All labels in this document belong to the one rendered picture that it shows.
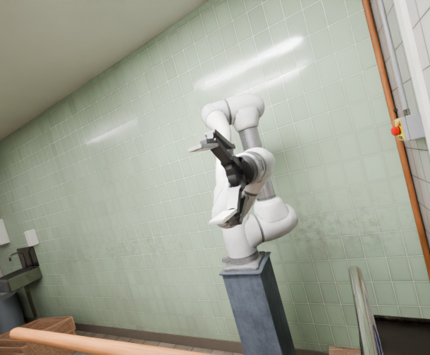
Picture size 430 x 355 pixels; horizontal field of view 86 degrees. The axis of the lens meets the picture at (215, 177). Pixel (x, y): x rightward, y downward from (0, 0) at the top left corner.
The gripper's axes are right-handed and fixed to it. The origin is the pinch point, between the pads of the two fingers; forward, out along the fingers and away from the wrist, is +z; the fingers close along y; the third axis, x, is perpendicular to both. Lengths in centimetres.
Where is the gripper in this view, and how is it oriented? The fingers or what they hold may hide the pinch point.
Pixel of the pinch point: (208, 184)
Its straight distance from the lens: 41.1
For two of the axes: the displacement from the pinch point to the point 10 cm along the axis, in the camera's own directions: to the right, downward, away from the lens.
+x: -8.6, 2.2, 4.5
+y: 2.7, 9.6, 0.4
